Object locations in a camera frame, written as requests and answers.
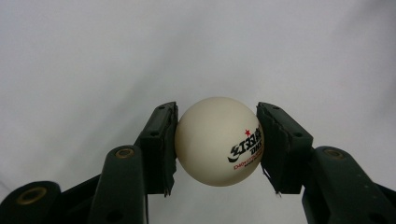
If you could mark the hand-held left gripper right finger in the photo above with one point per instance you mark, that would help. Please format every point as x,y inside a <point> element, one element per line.
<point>283,149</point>

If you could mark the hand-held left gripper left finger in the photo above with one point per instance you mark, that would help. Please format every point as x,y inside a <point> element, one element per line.
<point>157,149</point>

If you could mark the white ping pong ball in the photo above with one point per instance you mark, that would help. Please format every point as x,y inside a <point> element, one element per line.
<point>214,143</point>

